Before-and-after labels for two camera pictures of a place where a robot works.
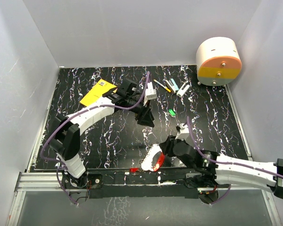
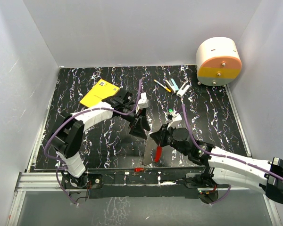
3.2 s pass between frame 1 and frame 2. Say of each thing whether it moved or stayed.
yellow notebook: stayed
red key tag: moved
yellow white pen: stayed
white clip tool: stayed
